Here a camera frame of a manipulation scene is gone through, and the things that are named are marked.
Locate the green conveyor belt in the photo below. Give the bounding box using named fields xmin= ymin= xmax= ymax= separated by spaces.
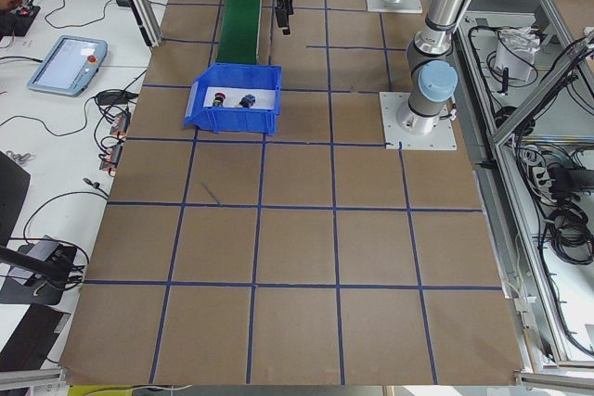
xmin=216 ymin=0 xmax=262 ymax=64

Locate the black power adapter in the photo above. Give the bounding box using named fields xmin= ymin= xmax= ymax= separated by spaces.
xmin=548 ymin=167 xmax=594 ymax=192

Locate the blue push button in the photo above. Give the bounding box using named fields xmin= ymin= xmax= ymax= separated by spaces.
xmin=238 ymin=95 xmax=256 ymax=109

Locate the teach pendant near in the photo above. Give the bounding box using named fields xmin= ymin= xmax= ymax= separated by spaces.
xmin=27 ymin=35 xmax=108 ymax=96

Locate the black monitor stand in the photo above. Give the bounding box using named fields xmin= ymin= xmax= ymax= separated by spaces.
xmin=1 ymin=154 xmax=83 ymax=305

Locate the blue plastic bin left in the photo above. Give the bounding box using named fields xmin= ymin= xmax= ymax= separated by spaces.
xmin=183 ymin=63 xmax=282 ymax=135

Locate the red push button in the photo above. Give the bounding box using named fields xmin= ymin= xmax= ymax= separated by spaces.
xmin=213 ymin=92 xmax=226 ymax=107

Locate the white foam pad left bin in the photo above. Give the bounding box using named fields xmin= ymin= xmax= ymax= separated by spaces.
xmin=203 ymin=86 xmax=277 ymax=109

